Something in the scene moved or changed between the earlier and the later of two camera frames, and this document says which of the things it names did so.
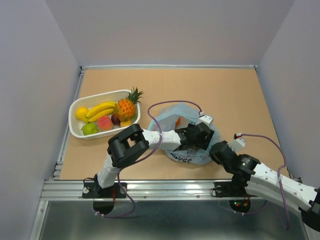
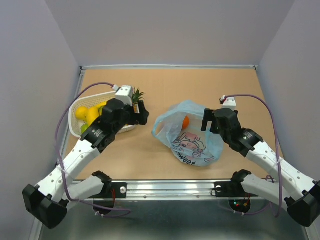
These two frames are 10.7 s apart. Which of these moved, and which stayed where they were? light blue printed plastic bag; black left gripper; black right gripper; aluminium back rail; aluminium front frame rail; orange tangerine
Moved: light blue printed plastic bag; black right gripper; black left gripper; orange tangerine
Stayed: aluminium front frame rail; aluminium back rail
